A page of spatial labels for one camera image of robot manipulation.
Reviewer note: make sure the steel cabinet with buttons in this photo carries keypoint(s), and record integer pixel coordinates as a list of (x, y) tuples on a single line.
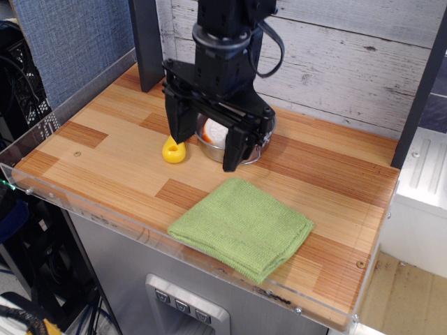
[(150, 291)]

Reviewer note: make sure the yellow handled toy knife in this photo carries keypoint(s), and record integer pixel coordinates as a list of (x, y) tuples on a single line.
[(172, 151)]

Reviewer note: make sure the small steel pot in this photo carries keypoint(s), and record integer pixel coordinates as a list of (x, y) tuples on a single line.
[(212, 152)]

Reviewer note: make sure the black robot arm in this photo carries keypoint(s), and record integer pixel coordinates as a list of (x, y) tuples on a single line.
[(226, 16)]

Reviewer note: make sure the white orange toy food piece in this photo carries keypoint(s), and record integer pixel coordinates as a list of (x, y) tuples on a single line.
[(214, 133)]

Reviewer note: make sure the green towel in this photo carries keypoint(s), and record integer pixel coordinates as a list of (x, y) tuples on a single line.
[(243, 227)]

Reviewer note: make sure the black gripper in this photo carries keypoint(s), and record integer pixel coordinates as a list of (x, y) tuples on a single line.
[(220, 85)]

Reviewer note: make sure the dark vertical post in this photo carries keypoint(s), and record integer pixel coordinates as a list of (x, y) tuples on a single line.
[(422, 94), (147, 40)]

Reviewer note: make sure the dark left vertical post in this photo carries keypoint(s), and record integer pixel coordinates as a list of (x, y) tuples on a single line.
[(147, 40)]

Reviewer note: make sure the dark right vertical post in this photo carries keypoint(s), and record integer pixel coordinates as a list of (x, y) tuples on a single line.
[(422, 94)]

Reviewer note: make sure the clear acrylic table guard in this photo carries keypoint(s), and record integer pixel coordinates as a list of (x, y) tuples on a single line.
[(105, 164)]

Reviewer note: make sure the white ribbed block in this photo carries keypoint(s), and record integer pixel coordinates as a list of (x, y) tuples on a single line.
[(423, 175)]

